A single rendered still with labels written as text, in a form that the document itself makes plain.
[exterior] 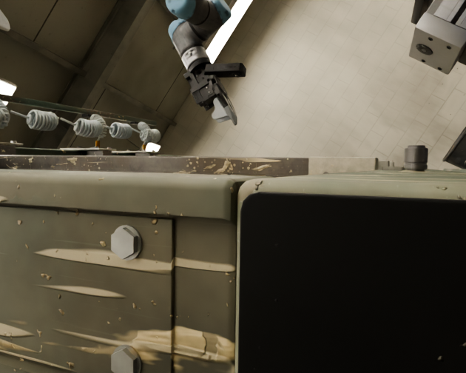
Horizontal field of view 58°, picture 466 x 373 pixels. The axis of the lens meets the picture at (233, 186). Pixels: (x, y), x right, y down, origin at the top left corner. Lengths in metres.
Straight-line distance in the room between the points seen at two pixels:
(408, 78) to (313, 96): 1.28
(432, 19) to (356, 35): 5.70
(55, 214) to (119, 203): 0.04
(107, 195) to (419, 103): 6.11
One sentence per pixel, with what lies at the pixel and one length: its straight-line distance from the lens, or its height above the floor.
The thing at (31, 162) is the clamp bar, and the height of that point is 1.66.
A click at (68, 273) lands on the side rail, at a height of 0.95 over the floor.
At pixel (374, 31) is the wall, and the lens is 6.60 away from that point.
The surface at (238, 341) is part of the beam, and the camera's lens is 0.16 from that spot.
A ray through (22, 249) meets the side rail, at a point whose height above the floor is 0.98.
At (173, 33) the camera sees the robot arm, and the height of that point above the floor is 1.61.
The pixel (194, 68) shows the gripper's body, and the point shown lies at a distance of 1.24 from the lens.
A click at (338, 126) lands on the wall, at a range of 6.16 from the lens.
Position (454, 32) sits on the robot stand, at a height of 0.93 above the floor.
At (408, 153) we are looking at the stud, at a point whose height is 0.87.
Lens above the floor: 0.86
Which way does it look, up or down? 18 degrees up
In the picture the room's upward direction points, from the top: 55 degrees counter-clockwise
